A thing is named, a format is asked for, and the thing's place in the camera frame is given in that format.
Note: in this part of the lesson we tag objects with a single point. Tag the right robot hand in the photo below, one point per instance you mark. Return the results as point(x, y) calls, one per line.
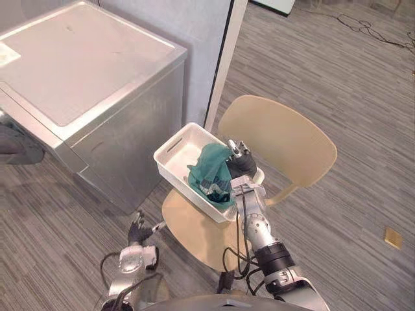
point(241, 165)

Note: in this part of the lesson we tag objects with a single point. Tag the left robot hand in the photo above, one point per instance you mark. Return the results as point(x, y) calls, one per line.
point(137, 231)

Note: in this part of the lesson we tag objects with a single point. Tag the green printed garment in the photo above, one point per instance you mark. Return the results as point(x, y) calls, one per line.
point(210, 168)

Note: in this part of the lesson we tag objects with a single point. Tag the white plastic laundry basket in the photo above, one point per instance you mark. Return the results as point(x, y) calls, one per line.
point(175, 162)

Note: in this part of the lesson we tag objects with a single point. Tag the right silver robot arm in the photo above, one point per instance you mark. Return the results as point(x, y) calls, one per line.
point(269, 246)

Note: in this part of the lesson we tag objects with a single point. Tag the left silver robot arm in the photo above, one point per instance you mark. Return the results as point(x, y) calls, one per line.
point(129, 265)

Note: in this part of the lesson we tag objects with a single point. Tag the dark washing machine door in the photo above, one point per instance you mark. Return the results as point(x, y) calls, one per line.
point(19, 145)

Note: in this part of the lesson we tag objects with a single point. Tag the silver washing machine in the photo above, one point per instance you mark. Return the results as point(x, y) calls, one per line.
point(81, 71)

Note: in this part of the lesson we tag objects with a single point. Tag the beige wooden chair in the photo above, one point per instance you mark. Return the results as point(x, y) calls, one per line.
point(275, 136)

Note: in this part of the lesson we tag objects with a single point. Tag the white-edged partition panel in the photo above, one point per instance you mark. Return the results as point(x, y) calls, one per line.
point(227, 64)

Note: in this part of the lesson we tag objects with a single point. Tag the grey robot torso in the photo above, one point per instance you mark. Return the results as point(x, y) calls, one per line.
point(214, 303)

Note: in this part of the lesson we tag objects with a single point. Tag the white board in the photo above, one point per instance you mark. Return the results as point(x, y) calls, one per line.
point(272, 7)

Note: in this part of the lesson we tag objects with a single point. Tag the tan flat block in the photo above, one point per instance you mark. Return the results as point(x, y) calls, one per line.
point(393, 238)

